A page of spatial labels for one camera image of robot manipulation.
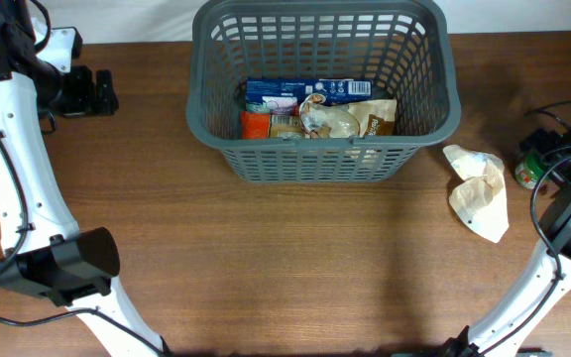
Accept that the beige brown food bag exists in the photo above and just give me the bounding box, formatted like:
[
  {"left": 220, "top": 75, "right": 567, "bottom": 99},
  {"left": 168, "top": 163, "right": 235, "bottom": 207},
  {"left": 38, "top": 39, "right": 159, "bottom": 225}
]
[{"left": 298, "top": 94, "right": 398, "bottom": 139}]

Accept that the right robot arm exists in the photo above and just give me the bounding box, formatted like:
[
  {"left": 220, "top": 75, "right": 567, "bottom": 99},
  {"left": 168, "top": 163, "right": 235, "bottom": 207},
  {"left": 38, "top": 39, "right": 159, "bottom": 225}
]
[{"left": 437, "top": 125, "right": 571, "bottom": 356}]

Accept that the green lid jar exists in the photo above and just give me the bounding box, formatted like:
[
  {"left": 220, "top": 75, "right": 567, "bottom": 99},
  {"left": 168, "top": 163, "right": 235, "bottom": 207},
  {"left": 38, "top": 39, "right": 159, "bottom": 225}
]
[{"left": 514, "top": 150, "right": 546, "bottom": 189}]

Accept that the red orange pasta packet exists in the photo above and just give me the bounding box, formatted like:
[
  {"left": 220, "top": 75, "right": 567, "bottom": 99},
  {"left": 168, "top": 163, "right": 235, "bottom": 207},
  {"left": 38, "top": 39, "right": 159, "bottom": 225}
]
[{"left": 240, "top": 110, "right": 306, "bottom": 141}]

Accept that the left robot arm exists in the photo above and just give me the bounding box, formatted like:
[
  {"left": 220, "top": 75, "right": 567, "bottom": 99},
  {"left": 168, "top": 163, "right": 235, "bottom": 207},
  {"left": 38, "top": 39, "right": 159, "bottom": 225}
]
[{"left": 0, "top": 0, "right": 170, "bottom": 356}]

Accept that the grey plastic basket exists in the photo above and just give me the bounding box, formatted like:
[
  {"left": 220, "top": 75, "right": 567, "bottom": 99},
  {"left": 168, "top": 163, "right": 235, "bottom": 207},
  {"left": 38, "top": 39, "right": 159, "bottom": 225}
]
[{"left": 186, "top": 0, "right": 461, "bottom": 183}]

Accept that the blue cardboard box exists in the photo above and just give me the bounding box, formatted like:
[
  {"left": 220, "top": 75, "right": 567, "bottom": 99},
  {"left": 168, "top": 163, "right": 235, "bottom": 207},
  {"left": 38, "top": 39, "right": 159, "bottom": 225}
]
[{"left": 245, "top": 78, "right": 373, "bottom": 115}]

